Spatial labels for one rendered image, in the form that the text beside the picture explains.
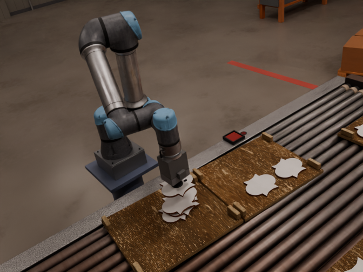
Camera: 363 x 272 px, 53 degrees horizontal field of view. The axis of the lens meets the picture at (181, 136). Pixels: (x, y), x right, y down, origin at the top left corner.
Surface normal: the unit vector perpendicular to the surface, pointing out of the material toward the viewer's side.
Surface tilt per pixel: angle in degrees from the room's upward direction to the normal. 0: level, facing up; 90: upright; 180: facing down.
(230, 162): 0
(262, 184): 0
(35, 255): 0
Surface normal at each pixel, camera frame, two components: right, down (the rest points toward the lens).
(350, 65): -0.58, 0.51
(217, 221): -0.14, -0.83
